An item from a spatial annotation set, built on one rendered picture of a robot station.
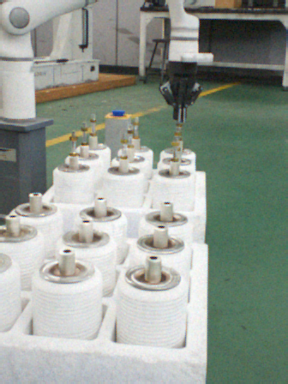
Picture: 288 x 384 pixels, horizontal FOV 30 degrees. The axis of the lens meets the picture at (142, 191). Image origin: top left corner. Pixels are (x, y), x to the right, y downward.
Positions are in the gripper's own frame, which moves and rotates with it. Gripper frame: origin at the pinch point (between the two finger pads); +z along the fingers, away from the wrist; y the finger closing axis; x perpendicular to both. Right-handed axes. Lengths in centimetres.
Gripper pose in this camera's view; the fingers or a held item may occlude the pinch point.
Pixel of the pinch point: (179, 115)
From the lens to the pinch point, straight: 146.2
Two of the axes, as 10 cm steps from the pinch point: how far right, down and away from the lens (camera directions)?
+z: -0.4, 9.6, 2.9
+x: 5.0, 2.7, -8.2
